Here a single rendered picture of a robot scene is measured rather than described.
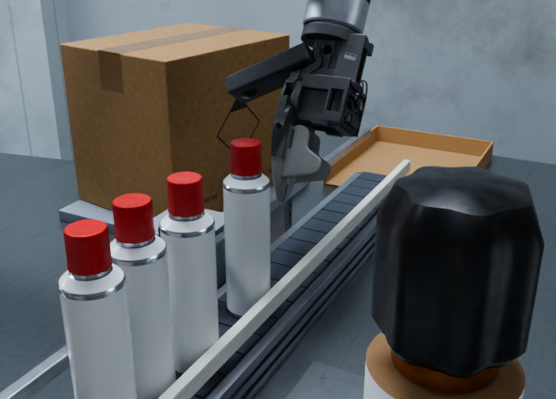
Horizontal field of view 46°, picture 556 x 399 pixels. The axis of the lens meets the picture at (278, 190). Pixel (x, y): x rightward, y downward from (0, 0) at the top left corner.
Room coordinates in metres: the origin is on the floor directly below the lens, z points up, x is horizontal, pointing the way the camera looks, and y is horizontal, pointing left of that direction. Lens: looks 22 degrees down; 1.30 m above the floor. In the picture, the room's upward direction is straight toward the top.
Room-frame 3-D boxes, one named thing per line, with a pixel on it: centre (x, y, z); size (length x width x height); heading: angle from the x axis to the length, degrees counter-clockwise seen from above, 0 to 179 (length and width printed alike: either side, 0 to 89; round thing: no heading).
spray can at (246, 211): (0.66, 0.03, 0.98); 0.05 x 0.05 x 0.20
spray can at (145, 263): (0.51, 0.12, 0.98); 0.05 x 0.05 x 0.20
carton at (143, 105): (1.11, 0.16, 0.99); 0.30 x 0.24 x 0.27; 143
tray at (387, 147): (1.25, -0.27, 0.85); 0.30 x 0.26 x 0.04; 152
